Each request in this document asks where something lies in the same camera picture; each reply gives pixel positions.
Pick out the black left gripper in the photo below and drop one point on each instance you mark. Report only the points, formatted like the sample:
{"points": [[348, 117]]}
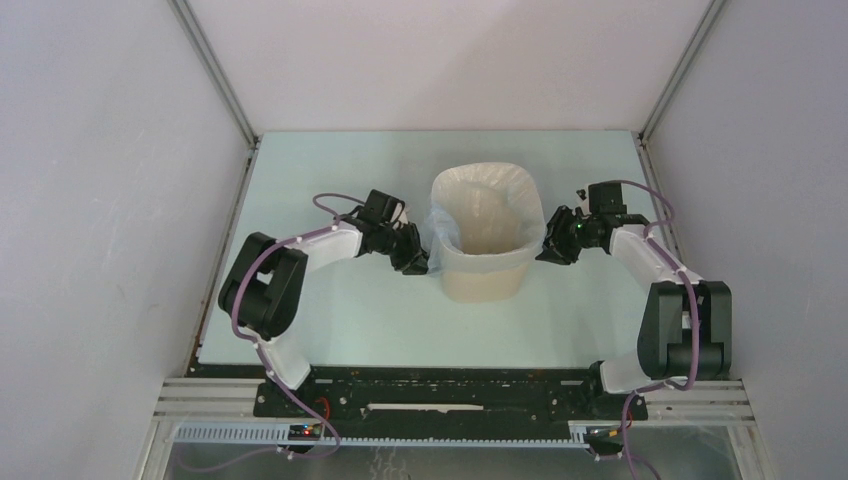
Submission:
{"points": [[414, 253]]}

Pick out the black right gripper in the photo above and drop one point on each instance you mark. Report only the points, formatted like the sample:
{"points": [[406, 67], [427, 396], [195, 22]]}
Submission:
{"points": [[559, 252]]}

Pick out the cream plastic trash bin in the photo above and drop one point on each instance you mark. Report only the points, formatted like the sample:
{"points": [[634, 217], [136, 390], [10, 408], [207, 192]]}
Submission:
{"points": [[480, 278]]}

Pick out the translucent blue trash bag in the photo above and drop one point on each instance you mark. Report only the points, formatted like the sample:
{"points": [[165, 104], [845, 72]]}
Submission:
{"points": [[477, 218]]}

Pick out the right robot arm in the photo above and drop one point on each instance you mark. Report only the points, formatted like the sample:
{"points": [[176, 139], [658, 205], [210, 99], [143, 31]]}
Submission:
{"points": [[685, 335]]}

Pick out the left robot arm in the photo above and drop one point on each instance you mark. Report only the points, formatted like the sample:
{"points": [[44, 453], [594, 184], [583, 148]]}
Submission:
{"points": [[262, 290]]}

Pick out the small electronics board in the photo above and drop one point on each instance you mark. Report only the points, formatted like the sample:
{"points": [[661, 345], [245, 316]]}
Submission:
{"points": [[305, 432]]}

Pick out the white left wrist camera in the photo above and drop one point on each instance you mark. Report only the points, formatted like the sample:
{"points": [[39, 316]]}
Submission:
{"points": [[399, 217]]}

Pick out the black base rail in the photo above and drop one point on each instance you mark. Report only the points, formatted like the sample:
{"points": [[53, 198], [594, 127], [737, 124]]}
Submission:
{"points": [[451, 404]]}

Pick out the white slotted cable duct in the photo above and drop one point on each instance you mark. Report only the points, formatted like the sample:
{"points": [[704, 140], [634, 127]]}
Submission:
{"points": [[221, 410]]}

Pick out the right aluminium frame post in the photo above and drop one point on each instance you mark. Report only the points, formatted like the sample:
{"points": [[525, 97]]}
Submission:
{"points": [[693, 47]]}

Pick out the aluminium frame post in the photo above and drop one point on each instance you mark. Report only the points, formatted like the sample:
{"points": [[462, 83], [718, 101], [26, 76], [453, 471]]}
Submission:
{"points": [[693, 47], [198, 39]]}

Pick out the left aluminium frame post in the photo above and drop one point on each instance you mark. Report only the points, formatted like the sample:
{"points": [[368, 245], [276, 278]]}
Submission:
{"points": [[198, 39]]}

